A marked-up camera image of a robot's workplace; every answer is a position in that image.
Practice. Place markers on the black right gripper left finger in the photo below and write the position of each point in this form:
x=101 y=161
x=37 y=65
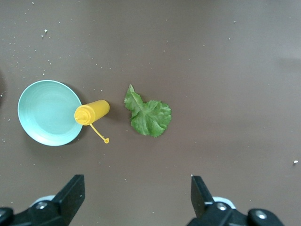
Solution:
x=61 y=207

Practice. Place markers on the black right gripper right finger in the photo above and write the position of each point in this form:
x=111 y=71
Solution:
x=204 y=212

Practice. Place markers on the yellow squeeze bottle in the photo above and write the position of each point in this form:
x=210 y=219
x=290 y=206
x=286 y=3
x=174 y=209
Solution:
x=94 y=111

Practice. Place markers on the green lettuce leaf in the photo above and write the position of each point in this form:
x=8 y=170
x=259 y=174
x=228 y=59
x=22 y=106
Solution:
x=148 y=117

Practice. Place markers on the mint green plate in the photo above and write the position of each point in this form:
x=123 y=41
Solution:
x=47 y=113

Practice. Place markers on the brown tablecloth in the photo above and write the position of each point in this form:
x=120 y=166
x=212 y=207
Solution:
x=211 y=70

